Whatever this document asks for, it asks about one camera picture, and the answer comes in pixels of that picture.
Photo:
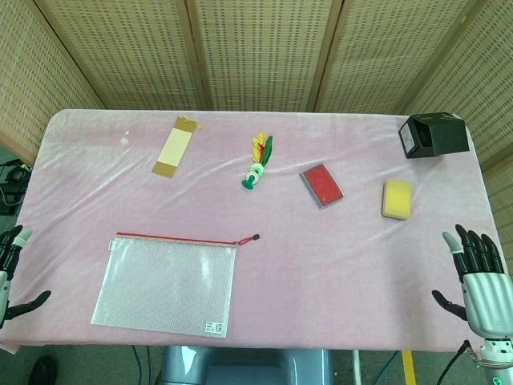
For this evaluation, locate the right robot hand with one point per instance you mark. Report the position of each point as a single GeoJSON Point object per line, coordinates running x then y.
{"type": "Point", "coordinates": [487, 298]}

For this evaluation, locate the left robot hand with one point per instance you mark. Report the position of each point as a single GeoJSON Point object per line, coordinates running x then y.
{"type": "Point", "coordinates": [5, 280]}

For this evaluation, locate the clear mesh zipper pouch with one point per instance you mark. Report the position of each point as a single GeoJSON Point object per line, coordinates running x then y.
{"type": "Point", "coordinates": [164, 288]}

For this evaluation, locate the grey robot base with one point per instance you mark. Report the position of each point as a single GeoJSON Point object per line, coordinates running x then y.
{"type": "Point", "coordinates": [248, 367]}

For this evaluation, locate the black floor equipment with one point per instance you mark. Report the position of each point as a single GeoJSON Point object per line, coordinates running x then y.
{"type": "Point", "coordinates": [12, 184]}

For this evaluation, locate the black shoe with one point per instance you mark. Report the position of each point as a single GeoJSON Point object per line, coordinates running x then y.
{"type": "Point", "coordinates": [44, 371]}

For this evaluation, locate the yellow floor tape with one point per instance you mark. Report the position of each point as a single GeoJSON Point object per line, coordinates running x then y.
{"type": "Point", "coordinates": [408, 369]}

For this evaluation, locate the yellow sponge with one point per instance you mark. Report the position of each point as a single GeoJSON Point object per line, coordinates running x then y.
{"type": "Point", "coordinates": [397, 198]}

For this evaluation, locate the white table leg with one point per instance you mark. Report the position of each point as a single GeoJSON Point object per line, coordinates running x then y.
{"type": "Point", "coordinates": [356, 367]}

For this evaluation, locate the black cardboard box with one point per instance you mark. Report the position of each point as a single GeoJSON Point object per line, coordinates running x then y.
{"type": "Point", "coordinates": [445, 136]}

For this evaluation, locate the pink tablecloth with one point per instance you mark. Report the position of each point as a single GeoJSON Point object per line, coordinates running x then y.
{"type": "Point", "coordinates": [304, 260]}

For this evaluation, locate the red ink pad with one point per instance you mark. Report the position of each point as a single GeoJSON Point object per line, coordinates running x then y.
{"type": "Point", "coordinates": [322, 184]}

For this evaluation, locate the gold and cream bookmark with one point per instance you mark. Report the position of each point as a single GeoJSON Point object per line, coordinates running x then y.
{"type": "Point", "coordinates": [174, 148]}

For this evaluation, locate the green yellow feather shuttlecock toy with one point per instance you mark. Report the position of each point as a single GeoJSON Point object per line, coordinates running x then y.
{"type": "Point", "coordinates": [256, 168]}

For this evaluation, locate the bamboo folding screen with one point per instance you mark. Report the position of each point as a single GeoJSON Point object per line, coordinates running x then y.
{"type": "Point", "coordinates": [260, 52]}

